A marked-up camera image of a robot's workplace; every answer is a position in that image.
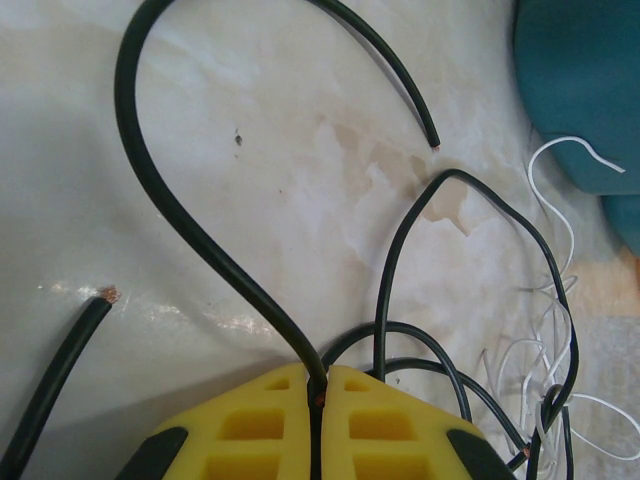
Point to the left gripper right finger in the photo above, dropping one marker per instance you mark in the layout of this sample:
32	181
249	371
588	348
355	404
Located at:
430	425

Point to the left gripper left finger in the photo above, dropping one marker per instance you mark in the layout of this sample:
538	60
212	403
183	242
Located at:
210	425

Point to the teal plastic bin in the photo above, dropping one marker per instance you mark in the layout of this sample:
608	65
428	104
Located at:
625	225
575	75

